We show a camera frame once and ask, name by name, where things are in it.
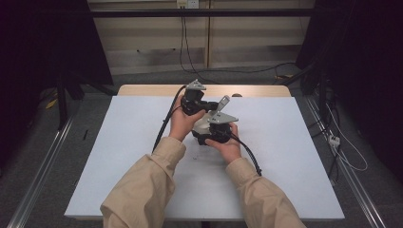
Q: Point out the black metal stand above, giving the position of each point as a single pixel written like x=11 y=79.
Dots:
x=61 y=101

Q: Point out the white wall socket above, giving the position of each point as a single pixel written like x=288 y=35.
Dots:
x=187 y=3

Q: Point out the person's right hand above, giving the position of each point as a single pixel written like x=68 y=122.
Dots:
x=229 y=148

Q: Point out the person's left hand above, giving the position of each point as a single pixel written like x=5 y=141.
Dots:
x=182 y=125

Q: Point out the aluminium floor rail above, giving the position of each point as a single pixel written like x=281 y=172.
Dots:
x=38 y=177
x=355 y=183

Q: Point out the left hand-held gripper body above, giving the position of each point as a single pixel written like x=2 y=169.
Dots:
x=193 y=99

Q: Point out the white power strip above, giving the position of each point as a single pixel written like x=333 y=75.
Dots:
x=334 y=140

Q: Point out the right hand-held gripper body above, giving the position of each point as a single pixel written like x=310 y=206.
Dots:
x=220 y=128

